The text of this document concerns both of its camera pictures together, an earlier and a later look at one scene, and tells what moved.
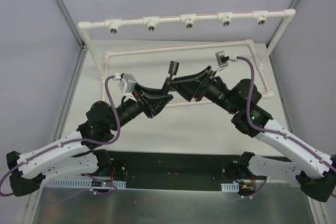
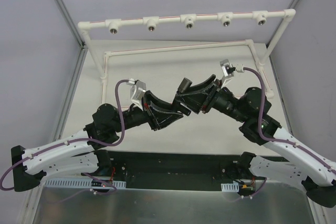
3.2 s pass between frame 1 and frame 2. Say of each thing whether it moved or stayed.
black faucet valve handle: moved
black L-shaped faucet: moved
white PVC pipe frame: stayed
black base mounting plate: stayed
